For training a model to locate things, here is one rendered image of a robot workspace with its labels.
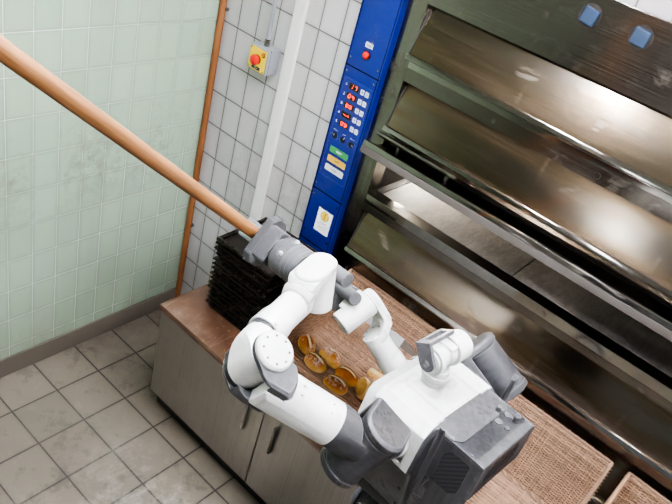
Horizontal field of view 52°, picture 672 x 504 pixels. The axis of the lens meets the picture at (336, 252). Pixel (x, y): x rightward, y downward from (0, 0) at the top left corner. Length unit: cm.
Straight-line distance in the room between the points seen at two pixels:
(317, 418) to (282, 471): 136
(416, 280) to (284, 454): 79
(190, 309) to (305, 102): 92
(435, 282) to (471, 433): 115
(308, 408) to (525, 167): 124
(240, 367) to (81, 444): 183
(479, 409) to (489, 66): 114
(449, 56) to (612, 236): 75
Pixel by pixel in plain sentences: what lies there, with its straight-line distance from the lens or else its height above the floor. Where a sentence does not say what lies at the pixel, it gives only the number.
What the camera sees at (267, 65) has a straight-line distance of 271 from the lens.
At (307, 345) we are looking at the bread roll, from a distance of 263.
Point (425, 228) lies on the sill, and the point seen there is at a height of 118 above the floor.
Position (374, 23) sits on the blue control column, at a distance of 241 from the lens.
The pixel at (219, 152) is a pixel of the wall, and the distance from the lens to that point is 310.
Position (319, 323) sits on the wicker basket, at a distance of 277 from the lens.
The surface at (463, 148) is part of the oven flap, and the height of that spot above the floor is 152.
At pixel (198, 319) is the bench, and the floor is 58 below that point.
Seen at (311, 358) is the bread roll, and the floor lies 64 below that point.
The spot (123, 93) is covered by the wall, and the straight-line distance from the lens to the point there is 279.
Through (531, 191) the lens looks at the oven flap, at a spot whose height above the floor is 151.
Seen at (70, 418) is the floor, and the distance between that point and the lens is 312.
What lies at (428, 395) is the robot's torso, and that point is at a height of 141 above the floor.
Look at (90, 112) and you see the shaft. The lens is 112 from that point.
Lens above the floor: 237
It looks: 33 degrees down
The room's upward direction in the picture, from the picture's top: 17 degrees clockwise
